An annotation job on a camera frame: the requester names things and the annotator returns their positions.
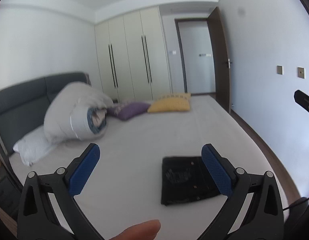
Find black jeans pants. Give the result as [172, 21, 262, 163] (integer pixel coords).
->
[161, 156, 221, 206]

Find person left hand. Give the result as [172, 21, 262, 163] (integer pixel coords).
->
[110, 219, 161, 240]

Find white pillow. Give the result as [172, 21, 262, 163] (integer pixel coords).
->
[13, 125, 59, 166]

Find white bed mattress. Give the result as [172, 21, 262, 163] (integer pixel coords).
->
[8, 94, 301, 240]

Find rolled grey duvet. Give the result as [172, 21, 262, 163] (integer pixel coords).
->
[43, 82, 114, 144]

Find dark grey headboard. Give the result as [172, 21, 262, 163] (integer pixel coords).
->
[0, 72, 91, 156]

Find brown wooden door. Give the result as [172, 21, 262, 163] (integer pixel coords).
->
[207, 7, 231, 113]

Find purple cushion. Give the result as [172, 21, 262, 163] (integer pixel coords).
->
[107, 101, 150, 121]

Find yellow cushion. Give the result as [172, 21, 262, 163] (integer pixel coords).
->
[147, 93, 191, 113]

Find cream wardrobe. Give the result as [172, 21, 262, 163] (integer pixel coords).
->
[95, 7, 171, 102]

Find wall switch plate near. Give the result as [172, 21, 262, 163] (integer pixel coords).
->
[297, 67, 305, 79]

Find wall switch plate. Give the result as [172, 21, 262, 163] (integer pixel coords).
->
[277, 65, 283, 75]
[297, 67, 305, 79]

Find wall switch plate far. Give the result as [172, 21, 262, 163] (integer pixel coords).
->
[277, 65, 283, 75]

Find black cable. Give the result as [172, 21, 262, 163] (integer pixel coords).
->
[283, 197, 309, 212]

